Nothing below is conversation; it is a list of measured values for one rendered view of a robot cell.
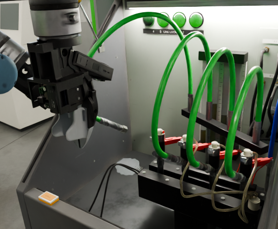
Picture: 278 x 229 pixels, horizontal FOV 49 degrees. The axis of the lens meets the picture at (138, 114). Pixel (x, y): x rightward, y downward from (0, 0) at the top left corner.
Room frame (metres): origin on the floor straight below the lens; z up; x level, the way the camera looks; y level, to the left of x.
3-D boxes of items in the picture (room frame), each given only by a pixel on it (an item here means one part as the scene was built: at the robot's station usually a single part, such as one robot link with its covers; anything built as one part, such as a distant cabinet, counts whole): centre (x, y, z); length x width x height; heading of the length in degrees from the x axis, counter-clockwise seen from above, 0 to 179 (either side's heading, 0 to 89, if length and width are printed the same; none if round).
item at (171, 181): (0.69, -0.15, 0.91); 0.34 x 0.10 x 0.15; 55
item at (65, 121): (0.51, 0.14, 1.25); 0.06 x 0.03 x 0.09; 145
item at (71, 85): (0.50, 0.13, 1.35); 0.09 x 0.08 x 0.12; 145
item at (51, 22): (0.51, 0.12, 1.44); 0.08 x 0.08 x 0.05
